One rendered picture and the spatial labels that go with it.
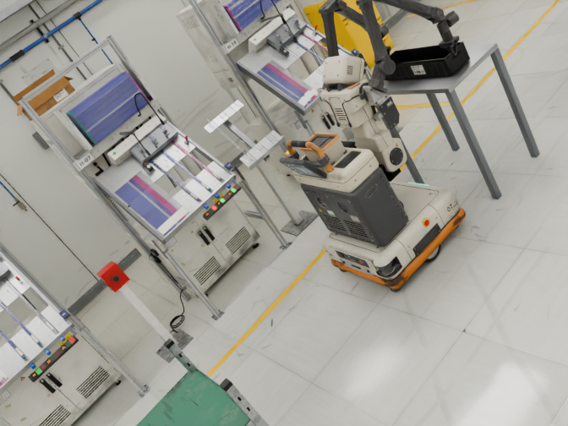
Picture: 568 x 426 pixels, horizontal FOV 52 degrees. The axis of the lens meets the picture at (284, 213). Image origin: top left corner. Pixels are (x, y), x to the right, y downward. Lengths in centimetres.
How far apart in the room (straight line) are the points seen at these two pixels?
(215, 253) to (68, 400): 142
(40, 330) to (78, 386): 62
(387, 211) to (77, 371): 236
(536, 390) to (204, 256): 260
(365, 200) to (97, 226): 331
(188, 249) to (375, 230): 166
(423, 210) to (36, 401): 276
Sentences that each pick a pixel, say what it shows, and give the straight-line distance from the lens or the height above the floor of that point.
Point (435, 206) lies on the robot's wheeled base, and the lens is 344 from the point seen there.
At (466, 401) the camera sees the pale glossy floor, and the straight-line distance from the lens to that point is 278.
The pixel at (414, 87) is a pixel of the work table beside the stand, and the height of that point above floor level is 80.
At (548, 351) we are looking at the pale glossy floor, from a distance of 282.
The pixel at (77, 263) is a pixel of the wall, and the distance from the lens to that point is 583.
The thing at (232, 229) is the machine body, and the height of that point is 28.
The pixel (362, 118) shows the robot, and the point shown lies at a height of 89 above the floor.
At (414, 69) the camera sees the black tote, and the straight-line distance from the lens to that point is 364.
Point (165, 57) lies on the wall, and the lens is 607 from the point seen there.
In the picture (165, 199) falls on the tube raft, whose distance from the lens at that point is 406.
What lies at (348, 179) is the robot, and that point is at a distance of 303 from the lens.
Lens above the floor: 211
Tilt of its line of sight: 26 degrees down
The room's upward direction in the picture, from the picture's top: 34 degrees counter-clockwise
